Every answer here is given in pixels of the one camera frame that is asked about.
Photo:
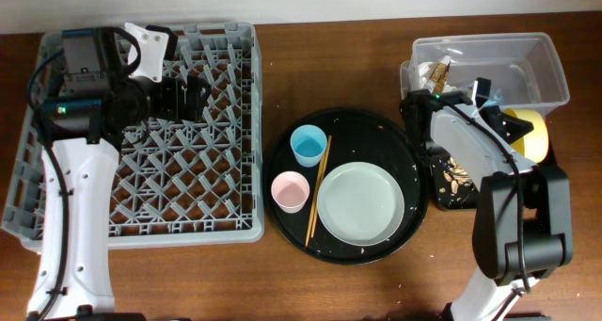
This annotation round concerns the food scraps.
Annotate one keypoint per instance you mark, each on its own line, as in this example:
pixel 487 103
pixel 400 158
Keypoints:
pixel 456 175

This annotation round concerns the white tissue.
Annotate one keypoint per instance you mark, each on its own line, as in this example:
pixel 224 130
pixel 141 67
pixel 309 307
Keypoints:
pixel 421 77

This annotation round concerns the grey round plate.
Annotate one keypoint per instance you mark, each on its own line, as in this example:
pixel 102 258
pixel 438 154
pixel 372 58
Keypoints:
pixel 360 204

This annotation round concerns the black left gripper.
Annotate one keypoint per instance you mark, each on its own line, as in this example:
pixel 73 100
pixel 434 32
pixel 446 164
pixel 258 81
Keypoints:
pixel 194 101

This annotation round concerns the gold snack wrapper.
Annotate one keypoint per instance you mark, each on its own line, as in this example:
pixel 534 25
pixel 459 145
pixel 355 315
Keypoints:
pixel 436 76

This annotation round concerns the black rectangular bin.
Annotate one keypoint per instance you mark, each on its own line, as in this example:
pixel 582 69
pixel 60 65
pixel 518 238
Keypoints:
pixel 465 199

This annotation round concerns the grey dishwasher rack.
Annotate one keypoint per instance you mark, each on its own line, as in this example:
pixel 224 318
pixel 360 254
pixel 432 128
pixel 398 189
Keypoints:
pixel 178 183

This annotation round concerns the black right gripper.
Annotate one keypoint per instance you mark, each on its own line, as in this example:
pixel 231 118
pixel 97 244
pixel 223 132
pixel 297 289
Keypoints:
pixel 499 120

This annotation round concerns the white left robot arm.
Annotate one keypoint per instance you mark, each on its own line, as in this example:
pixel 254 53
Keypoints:
pixel 112 78

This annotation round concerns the pink plastic cup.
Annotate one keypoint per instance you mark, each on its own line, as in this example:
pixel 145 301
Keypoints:
pixel 290 191

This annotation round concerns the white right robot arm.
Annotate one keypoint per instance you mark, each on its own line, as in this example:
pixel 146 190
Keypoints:
pixel 522 229

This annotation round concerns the black round tray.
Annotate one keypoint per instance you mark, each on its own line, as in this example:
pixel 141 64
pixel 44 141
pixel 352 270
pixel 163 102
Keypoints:
pixel 358 136

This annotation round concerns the blue plastic cup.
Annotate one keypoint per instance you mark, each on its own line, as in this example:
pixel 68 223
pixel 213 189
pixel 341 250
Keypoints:
pixel 308 143

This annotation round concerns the clear plastic bin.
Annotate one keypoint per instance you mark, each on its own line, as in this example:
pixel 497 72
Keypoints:
pixel 524 68

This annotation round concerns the yellow bowl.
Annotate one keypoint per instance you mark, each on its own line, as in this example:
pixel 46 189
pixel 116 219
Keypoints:
pixel 533 145

